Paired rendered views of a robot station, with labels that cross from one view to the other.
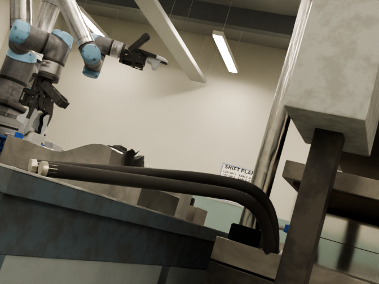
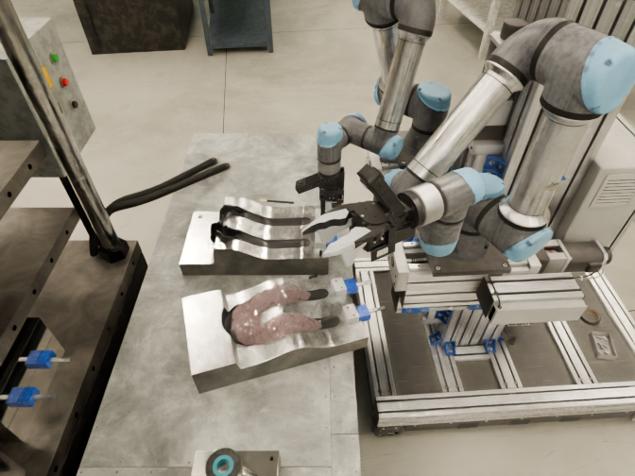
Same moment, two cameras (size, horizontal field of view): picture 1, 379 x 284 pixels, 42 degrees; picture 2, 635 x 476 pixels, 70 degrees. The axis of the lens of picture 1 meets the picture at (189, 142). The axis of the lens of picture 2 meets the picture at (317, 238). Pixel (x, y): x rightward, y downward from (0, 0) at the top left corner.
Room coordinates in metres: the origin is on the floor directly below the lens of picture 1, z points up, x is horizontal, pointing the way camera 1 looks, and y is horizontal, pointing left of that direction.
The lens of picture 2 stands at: (2.65, -0.01, 2.00)
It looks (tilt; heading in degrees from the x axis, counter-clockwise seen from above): 46 degrees down; 156
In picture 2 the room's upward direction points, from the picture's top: straight up
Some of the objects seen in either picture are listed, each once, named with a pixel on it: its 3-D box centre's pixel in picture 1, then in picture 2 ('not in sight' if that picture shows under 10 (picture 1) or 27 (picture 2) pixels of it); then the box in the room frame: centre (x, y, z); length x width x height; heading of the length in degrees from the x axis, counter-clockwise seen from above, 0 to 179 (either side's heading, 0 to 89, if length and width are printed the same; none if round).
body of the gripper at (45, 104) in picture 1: (40, 92); (331, 183); (1.61, 0.51, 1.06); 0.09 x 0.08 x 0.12; 66
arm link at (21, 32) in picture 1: (27, 37); (352, 130); (1.57, 0.60, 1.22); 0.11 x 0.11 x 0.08; 28
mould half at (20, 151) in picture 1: (93, 169); (257, 234); (1.54, 0.26, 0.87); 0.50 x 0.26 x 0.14; 66
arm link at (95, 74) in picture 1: (93, 63); (436, 224); (2.13, 0.51, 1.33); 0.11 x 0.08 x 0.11; 5
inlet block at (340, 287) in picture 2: not in sight; (352, 285); (1.88, 0.47, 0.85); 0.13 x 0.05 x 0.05; 83
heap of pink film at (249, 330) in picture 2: not in sight; (274, 312); (1.90, 0.19, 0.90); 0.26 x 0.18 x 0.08; 83
